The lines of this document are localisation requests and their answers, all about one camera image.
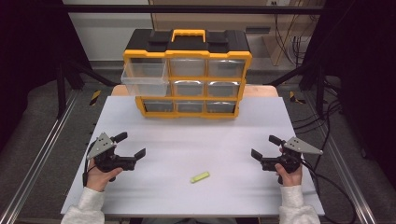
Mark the small yellow-green eraser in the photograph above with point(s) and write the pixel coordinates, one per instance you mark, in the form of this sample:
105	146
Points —
200	177

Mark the dark curtain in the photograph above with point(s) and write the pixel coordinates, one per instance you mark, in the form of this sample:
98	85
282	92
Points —
364	77
31	62

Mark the black horizontal frame bar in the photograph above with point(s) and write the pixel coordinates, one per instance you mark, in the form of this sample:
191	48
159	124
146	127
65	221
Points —
193	9

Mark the aluminium frame rail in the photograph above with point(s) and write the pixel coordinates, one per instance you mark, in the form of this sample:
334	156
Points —
345	174
37	161

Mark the clear plastic drawer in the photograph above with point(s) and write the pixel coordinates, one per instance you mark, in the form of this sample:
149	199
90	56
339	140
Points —
146	82

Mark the person's left hand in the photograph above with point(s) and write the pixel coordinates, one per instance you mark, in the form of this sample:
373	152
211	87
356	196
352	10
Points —
98	179

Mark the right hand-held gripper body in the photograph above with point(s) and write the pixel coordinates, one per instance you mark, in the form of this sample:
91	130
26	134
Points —
288	160

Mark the yellow black drawer organizer cabinet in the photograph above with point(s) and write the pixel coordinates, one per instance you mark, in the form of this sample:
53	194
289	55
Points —
193	46

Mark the person's right hand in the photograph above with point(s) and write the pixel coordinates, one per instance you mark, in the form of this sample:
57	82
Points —
292	179

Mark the group of closed clear drawers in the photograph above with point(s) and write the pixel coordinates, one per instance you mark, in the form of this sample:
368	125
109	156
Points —
222	89

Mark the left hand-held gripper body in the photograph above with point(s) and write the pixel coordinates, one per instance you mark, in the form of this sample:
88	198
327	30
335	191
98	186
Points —
107	158

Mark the yellow black hazard tape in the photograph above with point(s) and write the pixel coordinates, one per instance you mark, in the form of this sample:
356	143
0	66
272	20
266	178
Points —
295	98
95	97

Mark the black stand leg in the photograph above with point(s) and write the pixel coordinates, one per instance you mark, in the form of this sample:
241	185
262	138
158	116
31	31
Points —
319	90
62	90

